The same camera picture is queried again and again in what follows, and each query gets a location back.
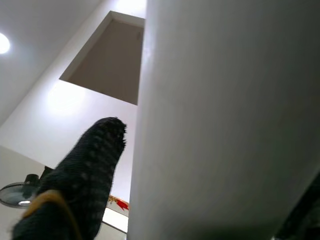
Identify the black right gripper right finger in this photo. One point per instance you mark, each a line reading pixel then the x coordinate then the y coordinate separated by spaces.
pixel 307 217

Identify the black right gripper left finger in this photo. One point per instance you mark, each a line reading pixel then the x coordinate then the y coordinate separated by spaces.
pixel 87 170

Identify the white plastic table leg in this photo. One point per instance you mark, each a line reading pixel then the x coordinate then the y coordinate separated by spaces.
pixel 225 112

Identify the tan rubber band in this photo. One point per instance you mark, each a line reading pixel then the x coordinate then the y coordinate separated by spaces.
pixel 47 193

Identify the red gold decoration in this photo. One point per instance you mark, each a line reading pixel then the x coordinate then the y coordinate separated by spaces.
pixel 122 204

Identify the round ceiling light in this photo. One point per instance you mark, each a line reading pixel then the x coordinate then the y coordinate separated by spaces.
pixel 3 43

